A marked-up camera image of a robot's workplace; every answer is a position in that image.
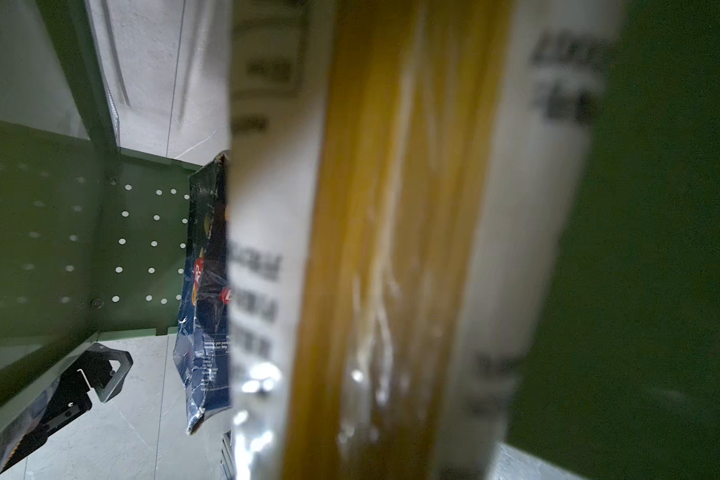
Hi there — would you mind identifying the red pasta packet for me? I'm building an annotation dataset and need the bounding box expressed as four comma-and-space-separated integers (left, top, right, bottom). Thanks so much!
225, 1, 626, 479

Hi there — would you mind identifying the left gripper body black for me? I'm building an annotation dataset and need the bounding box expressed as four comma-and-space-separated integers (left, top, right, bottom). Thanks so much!
0, 367, 92, 474

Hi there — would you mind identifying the blue Barilla rigatoni box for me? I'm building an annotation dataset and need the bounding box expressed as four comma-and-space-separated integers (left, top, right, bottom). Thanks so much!
173, 151, 231, 435

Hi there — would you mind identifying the green two-tier shelf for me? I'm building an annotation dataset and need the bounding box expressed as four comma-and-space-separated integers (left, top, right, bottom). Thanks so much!
0, 1, 720, 479

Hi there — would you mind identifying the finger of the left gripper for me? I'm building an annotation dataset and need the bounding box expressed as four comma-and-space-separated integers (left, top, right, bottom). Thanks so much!
76, 343, 134, 403

